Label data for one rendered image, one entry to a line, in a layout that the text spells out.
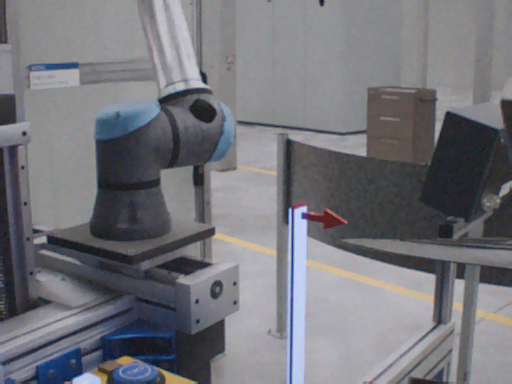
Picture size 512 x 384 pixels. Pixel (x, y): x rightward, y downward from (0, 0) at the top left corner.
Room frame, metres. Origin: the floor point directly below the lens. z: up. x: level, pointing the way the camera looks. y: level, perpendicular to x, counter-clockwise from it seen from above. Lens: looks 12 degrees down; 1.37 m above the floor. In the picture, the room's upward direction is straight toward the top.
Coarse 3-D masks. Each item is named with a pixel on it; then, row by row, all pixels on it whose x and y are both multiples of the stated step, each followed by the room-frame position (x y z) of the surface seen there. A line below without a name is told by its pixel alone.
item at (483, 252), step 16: (352, 240) 0.64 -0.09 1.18; (368, 240) 0.65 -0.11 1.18; (400, 240) 0.67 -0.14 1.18; (416, 240) 0.67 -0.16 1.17; (432, 240) 0.66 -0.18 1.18; (448, 240) 0.66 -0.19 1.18; (464, 240) 0.65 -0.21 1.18; (480, 240) 0.64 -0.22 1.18; (496, 240) 0.63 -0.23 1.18; (416, 256) 0.59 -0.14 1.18; (432, 256) 0.59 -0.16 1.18; (448, 256) 0.59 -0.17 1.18; (464, 256) 0.58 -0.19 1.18; (480, 256) 0.58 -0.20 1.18; (496, 256) 0.58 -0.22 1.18
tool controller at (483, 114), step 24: (456, 120) 1.23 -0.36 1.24; (480, 120) 1.22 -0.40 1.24; (456, 144) 1.23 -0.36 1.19; (480, 144) 1.20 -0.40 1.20; (504, 144) 1.23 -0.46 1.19; (432, 168) 1.26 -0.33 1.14; (456, 168) 1.23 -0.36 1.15; (480, 168) 1.20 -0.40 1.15; (504, 168) 1.29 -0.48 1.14; (432, 192) 1.26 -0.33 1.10; (456, 192) 1.23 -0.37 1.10; (480, 192) 1.21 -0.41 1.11; (504, 192) 1.36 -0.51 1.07; (456, 216) 1.23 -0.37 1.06
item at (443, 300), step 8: (440, 264) 1.19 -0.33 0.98; (448, 264) 1.18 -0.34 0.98; (440, 272) 1.18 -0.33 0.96; (448, 272) 1.18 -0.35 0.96; (440, 280) 1.18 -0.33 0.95; (448, 280) 1.17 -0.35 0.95; (440, 288) 1.19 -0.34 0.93; (448, 288) 1.17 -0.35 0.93; (440, 296) 1.19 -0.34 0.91; (448, 296) 1.17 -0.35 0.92; (440, 304) 1.19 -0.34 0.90; (448, 304) 1.17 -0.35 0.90; (432, 312) 1.19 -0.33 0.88; (440, 312) 1.19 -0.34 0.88; (448, 312) 1.18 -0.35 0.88; (432, 320) 1.19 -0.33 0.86; (440, 320) 1.19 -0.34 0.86; (448, 320) 1.18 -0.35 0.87
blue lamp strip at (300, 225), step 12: (300, 216) 0.75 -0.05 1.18; (300, 228) 0.75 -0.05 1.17; (300, 240) 0.75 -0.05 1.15; (300, 252) 0.75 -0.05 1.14; (300, 264) 0.75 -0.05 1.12; (300, 276) 0.75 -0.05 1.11; (300, 288) 0.76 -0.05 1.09; (300, 300) 0.76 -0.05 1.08; (300, 312) 0.76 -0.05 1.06; (300, 324) 0.76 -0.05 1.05; (300, 336) 0.76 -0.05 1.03; (300, 348) 0.76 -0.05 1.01; (300, 360) 0.76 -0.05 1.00; (300, 372) 0.76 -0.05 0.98
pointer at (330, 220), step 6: (324, 210) 0.74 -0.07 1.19; (306, 216) 0.75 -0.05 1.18; (312, 216) 0.74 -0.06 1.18; (318, 216) 0.74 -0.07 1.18; (324, 216) 0.74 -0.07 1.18; (330, 216) 0.73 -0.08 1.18; (336, 216) 0.73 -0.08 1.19; (318, 222) 0.74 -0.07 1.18; (324, 222) 0.74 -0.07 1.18; (330, 222) 0.73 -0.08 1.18; (336, 222) 0.73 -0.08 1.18; (342, 222) 0.72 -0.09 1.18; (324, 228) 0.74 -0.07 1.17
